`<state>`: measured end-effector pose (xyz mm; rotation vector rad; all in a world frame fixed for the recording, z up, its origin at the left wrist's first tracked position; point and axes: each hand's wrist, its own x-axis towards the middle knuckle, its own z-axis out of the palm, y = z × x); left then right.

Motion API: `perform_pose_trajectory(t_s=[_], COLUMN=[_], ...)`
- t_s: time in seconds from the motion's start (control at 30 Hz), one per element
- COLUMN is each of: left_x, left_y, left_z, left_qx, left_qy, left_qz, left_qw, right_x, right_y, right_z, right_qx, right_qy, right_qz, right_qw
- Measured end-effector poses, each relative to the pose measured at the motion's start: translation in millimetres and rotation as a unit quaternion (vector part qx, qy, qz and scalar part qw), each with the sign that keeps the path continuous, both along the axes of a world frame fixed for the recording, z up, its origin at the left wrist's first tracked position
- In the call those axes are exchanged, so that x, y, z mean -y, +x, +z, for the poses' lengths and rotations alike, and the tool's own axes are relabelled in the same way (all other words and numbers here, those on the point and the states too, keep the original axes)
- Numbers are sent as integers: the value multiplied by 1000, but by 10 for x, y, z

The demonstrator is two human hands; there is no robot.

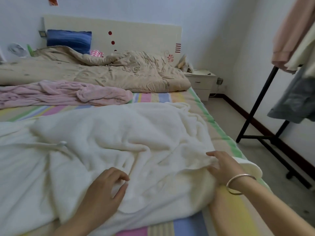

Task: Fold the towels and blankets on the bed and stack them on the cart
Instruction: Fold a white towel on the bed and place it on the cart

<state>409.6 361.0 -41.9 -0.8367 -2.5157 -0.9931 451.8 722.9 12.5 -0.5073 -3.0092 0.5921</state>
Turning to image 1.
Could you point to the person's right hand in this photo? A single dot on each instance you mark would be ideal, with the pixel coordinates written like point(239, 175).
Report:
point(226, 168)

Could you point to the person's left hand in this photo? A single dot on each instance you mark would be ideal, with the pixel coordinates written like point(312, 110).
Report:
point(101, 196)

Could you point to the cream fleece blanket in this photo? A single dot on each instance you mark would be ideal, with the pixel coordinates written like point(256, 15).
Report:
point(123, 145)

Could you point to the pink fleece blanket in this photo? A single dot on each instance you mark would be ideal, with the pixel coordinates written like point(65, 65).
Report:
point(59, 93)

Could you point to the person's right forearm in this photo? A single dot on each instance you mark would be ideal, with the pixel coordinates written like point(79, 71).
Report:
point(275, 211)

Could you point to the striped pastel bed sheet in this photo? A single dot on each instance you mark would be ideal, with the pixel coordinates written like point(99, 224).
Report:
point(221, 130)

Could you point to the dark brown baseboard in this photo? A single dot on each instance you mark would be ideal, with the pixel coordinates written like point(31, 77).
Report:
point(261, 127)

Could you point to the black clothes rack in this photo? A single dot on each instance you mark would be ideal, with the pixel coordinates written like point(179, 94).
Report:
point(256, 105)

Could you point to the white nightstand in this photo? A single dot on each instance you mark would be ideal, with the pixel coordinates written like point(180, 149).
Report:
point(201, 83)

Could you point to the cream plush toy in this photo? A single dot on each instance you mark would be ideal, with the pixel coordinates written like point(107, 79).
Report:
point(186, 64)

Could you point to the beige quilt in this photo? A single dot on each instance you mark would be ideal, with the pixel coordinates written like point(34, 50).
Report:
point(123, 71)

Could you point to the cream hanging garment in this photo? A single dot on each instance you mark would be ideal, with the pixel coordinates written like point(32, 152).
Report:
point(305, 51)

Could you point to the pink patterned pillow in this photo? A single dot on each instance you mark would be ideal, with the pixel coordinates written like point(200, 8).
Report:
point(96, 53)

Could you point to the pink hanging garment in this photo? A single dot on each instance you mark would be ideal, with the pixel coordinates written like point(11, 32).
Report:
point(293, 27)

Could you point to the blue pillow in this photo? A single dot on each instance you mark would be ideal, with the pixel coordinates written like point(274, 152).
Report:
point(69, 40)

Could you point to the white headboard with red dots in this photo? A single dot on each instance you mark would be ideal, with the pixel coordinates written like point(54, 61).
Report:
point(142, 32)

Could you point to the green bottle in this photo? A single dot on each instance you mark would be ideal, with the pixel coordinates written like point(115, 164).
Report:
point(30, 50)

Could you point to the small white desk fan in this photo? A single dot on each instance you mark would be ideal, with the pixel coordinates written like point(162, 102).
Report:
point(16, 50)

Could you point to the black wall plug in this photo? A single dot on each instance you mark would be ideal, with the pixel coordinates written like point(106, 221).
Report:
point(220, 81)

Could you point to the wall switch plate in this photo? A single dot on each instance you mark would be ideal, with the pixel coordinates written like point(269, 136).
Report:
point(42, 33)

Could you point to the red wall hanging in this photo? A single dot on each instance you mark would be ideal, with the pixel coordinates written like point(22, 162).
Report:
point(52, 1)

